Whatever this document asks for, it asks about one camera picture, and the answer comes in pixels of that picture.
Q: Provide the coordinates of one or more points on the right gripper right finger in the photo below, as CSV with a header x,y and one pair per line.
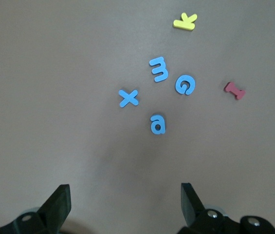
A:
x,y
190,207

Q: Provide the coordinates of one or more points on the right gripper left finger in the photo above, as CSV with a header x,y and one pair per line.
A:
x,y
55,207

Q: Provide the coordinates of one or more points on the blue foam letter a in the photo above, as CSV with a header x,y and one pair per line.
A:
x,y
162,124

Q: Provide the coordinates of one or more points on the blue foam letter x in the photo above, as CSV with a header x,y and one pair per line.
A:
x,y
128,98

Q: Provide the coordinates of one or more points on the blue foam letter m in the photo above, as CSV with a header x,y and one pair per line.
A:
x,y
164,70

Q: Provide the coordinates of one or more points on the red foam letter I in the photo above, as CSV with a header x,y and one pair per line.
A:
x,y
234,90

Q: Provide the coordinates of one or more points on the brown table cover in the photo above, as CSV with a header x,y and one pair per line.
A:
x,y
54,73

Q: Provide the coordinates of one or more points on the yellow foam letter K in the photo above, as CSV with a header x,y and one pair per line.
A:
x,y
184,23

